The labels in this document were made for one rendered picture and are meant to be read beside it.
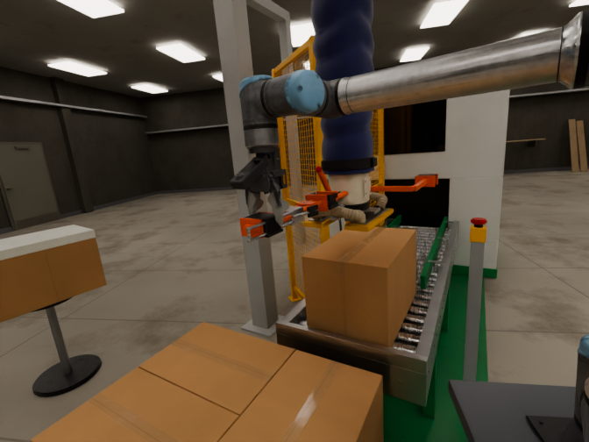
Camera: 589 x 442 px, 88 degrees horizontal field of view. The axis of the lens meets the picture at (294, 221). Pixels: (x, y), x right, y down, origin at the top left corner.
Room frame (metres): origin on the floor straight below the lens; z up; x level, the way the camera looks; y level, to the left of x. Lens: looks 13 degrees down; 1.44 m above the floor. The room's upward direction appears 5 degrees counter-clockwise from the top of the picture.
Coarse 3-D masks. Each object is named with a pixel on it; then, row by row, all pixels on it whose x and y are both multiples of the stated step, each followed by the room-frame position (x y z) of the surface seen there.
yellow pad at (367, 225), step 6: (384, 210) 1.32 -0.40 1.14; (390, 210) 1.34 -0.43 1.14; (366, 216) 1.19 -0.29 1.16; (372, 216) 1.24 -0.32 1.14; (378, 216) 1.24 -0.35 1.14; (384, 216) 1.26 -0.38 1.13; (354, 222) 1.16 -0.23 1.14; (366, 222) 1.15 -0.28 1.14; (372, 222) 1.16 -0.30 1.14; (378, 222) 1.19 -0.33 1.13; (348, 228) 1.14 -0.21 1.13; (354, 228) 1.13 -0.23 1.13; (360, 228) 1.11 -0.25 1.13; (366, 228) 1.10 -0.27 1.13; (372, 228) 1.13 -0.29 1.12
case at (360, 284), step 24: (336, 240) 1.56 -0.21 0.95; (360, 240) 1.53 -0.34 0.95; (384, 240) 1.49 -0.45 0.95; (408, 240) 1.48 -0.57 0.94; (312, 264) 1.33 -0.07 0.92; (336, 264) 1.27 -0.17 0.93; (360, 264) 1.21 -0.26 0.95; (384, 264) 1.18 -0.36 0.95; (408, 264) 1.48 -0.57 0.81; (312, 288) 1.34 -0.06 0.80; (336, 288) 1.27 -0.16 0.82; (360, 288) 1.21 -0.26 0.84; (384, 288) 1.15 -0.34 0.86; (408, 288) 1.49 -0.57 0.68; (312, 312) 1.34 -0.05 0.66; (336, 312) 1.27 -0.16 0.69; (360, 312) 1.21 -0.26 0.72; (384, 312) 1.15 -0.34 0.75; (360, 336) 1.21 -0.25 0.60; (384, 336) 1.16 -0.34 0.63
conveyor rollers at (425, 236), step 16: (416, 240) 2.67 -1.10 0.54; (432, 240) 2.61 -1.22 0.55; (416, 256) 2.26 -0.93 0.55; (416, 272) 1.99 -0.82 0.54; (432, 272) 1.95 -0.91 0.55; (416, 288) 1.74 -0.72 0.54; (432, 288) 1.71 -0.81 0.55; (416, 304) 1.57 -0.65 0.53; (304, 320) 1.47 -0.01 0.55; (416, 320) 1.40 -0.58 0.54; (400, 336) 1.28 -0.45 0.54; (416, 336) 1.26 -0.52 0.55
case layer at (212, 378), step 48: (192, 336) 1.41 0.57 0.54; (240, 336) 1.38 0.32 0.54; (144, 384) 1.09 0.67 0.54; (192, 384) 1.07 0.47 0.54; (240, 384) 1.05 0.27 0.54; (288, 384) 1.03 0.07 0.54; (336, 384) 1.01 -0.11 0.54; (48, 432) 0.89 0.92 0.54; (96, 432) 0.88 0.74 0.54; (144, 432) 0.86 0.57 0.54; (192, 432) 0.85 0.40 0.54; (240, 432) 0.83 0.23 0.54; (288, 432) 0.82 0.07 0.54; (336, 432) 0.80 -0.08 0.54
